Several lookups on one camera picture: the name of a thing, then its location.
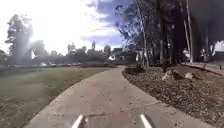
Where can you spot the pale concrete path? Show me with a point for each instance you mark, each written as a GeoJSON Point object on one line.
{"type": "Point", "coordinates": [106, 96]}

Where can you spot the heap of pale rocks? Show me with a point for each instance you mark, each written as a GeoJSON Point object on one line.
{"type": "Point", "coordinates": [168, 76]}

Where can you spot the row of parked vehicles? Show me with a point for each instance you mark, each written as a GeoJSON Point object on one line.
{"type": "Point", "coordinates": [51, 65]}

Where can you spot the group of tall thin trees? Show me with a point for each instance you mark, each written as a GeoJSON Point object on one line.
{"type": "Point", "coordinates": [166, 30]}

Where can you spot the robot's own part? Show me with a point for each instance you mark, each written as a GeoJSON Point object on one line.
{"type": "Point", "coordinates": [77, 122]}
{"type": "Point", "coordinates": [146, 121]}

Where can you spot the mulch bed with rocks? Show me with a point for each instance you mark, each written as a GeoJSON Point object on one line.
{"type": "Point", "coordinates": [186, 93]}

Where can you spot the grass field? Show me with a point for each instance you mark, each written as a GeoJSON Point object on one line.
{"type": "Point", "coordinates": [30, 90]}

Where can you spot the narrow pale footpath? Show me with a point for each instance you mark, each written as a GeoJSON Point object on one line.
{"type": "Point", "coordinates": [210, 67]}

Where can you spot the row of distant trees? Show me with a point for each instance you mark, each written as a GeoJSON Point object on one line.
{"type": "Point", "coordinates": [18, 36]}

